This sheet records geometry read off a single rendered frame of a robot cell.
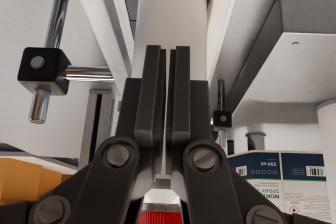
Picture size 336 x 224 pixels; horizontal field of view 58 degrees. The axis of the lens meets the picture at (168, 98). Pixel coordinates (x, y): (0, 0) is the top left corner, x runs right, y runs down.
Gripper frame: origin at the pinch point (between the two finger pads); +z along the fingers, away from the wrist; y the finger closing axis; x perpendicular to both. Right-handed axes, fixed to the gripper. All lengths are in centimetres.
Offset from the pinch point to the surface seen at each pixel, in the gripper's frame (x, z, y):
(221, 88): -30.2, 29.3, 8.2
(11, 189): -173, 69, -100
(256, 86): -23.0, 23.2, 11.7
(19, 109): -50, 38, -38
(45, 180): -212, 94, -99
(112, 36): -2.0, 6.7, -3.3
